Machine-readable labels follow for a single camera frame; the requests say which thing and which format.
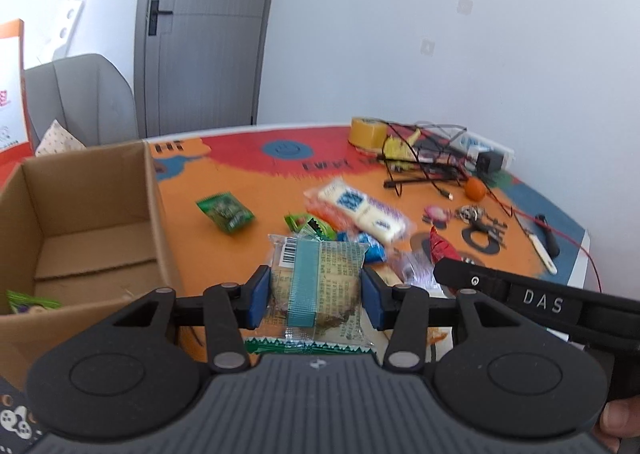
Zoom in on white perforated panel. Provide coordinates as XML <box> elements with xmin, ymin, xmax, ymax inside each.
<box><xmin>51</xmin><ymin>0</ymin><xmax>87</xmax><ymax>60</ymax></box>

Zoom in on black door handle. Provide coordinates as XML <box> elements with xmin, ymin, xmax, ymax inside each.
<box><xmin>148</xmin><ymin>0</ymin><xmax>174</xmax><ymax>37</ymax></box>

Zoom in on red snack packet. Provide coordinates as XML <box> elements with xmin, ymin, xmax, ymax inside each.
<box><xmin>429</xmin><ymin>225</ymin><xmax>466</xmax><ymax>265</ymax></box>

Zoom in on lime green candy packet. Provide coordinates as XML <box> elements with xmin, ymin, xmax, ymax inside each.
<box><xmin>284</xmin><ymin>211</ymin><xmax>313</xmax><ymax>235</ymax></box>

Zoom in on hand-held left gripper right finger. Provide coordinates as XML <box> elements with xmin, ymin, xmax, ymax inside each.
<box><xmin>360</xmin><ymin>266</ymin><xmax>522</xmax><ymax>376</ymax></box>

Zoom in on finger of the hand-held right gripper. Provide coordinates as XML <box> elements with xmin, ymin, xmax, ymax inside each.
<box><xmin>433</xmin><ymin>258</ymin><xmax>640</xmax><ymax>354</ymax></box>

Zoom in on dark green snack packet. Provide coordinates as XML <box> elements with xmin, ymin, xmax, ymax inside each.
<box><xmin>196</xmin><ymin>190</ymin><xmax>256</xmax><ymax>235</ymax></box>

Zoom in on white power strip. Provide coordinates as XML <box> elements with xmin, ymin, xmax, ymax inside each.
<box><xmin>425</xmin><ymin>126</ymin><xmax>516</xmax><ymax>170</ymax></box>

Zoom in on black patterned item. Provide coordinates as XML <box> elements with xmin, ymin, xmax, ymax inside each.
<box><xmin>0</xmin><ymin>376</ymin><xmax>44</xmax><ymax>454</ymax></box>

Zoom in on yellow tape roll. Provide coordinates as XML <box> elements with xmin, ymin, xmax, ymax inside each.
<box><xmin>348</xmin><ymin>117</ymin><xmax>389</xmax><ymax>151</ymax></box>

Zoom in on white blue biscuit packet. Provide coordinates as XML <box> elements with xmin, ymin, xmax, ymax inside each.
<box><xmin>305</xmin><ymin>177</ymin><xmax>373</xmax><ymax>216</ymax></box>
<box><xmin>350</xmin><ymin>199</ymin><xmax>417</xmax><ymax>244</ymax></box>

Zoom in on person's right hand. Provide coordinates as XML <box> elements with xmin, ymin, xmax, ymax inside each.
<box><xmin>599</xmin><ymin>396</ymin><xmax>640</xmax><ymax>453</ymax></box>

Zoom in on pink round trinket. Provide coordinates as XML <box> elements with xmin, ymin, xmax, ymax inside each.
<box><xmin>422</xmin><ymin>205</ymin><xmax>451</xmax><ymax>228</ymax></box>

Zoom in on orange snack packet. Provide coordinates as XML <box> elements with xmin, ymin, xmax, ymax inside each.
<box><xmin>306</xmin><ymin>199</ymin><xmax>352</xmax><ymax>231</ymax></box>

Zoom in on brown cardboard box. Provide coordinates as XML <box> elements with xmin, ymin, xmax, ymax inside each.
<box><xmin>0</xmin><ymin>141</ymin><xmax>188</xmax><ymax>391</ymax></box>

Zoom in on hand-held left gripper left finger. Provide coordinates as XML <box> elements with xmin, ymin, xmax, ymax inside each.
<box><xmin>112</xmin><ymin>265</ymin><xmax>273</xmax><ymax>376</ymax></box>

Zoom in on orange white paper bag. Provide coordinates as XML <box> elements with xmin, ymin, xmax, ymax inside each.
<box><xmin>0</xmin><ymin>19</ymin><xmax>36</xmax><ymax>176</ymax></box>

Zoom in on colourful printed tablecloth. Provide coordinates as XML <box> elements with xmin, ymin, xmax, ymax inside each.
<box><xmin>142</xmin><ymin>123</ymin><xmax>594</xmax><ymax>385</ymax></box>

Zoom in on blue candy packet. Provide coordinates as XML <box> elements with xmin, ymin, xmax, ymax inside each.
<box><xmin>337</xmin><ymin>230</ymin><xmax>389</xmax><ymax>265</ymax></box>

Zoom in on thin red wire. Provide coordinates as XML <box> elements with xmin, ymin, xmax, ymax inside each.
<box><xmin>480</xmin><ymin>179</ymin><xmax>604</xmax><ymax>293</ymax></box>

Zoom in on black power adapter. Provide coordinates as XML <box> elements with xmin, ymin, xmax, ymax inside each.
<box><xmin>475</xmin><ymin>151</ymin><xmax>504</xmax><ymax>175</ymax></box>

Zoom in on beige dotted pillow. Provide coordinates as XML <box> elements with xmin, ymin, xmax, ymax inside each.
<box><xmin>35</xmin><ymin>119</ymin><xmax>87</xmax><ymax>158</ymax></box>

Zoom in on tangled black cables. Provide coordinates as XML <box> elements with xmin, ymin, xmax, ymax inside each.
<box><xmin>382</xmin><ymin>121</ymin><xmax>516</xmax><ymax>200</ymax></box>

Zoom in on green purple snack packet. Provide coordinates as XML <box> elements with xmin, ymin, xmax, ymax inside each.
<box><xmin>7</xmin><ymin>289</ymin><xmax>63</xmax><ymax>316</ymax></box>

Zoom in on black marker pen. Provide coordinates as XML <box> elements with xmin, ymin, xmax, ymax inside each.
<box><xmin>535</xmin><ymin>214</ymin><xmax>561</xmax><ymax>258</ymax></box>

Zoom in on bunch of keys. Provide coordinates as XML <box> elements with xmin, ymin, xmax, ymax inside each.
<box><xmin>457</xmin><ymin>204</ymin><xmax>509</xmax><ymax>248</ymax></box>

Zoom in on white handled tool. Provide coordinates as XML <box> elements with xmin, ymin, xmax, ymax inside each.
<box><xmin>515</xmin><ymin>215</ymin><xmax>558</xmax><ymax>276</ymax></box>

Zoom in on clear purple snack packet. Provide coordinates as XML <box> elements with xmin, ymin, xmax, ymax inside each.
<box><xmin>387</xmin><ymin>249</ymin><xmax>447</xmax><ymax>298</ymax></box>

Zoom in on yellow plastic toy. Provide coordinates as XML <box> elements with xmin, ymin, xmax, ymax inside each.
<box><xmin>384</xmin><ymin>129</ymin><xmax>422</xmax><ymax>163</ymax></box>

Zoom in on grey sofa chair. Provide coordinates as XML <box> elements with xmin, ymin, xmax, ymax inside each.
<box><xmin>24</xmin><ymin>53</ymin><xmax>140</xmax><ymax>156</ymax></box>

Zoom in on teal striped cake packet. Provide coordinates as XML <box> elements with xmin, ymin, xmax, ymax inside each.
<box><xmin>245</xmin><ymin>234</ymin><xmax>377</xmax><ymax>356</ymax></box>

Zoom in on lime green plum packet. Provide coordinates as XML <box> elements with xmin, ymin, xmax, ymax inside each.
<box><xmin>299</xmin><ymin>216</ymin><xmax>337</xmax><ymax>241</ymax></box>

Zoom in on grey door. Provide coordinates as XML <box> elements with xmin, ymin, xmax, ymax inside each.
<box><xmin>134</xmin><ymin>0</ymin><xmax>284</xmax><ymax>139</ymax></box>

